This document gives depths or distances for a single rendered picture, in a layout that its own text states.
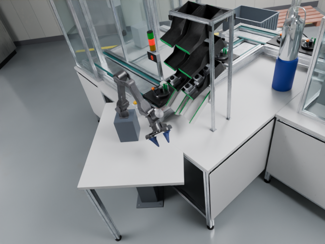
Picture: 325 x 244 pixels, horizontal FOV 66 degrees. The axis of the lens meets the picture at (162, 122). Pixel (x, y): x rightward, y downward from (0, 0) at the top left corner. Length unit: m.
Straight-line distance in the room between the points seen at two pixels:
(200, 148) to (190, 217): 0.87
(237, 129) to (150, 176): 0.72
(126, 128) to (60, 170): 1.57
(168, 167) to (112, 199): 1.15
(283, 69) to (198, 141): 0.87
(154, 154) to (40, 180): 1.78
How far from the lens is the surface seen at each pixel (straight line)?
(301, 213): 2.59
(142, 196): 2.49
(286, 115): 2.06
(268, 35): 3.02
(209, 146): 1.77
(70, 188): 2.99
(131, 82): 1.51
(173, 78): 1.72
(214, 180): 1.82
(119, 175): 1.73
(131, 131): 1.83
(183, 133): 1.88
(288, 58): 2.14
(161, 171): 1.68
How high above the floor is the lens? 2.18
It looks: 41 degrees down
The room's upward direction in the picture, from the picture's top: 11 degrees counter-clockwise
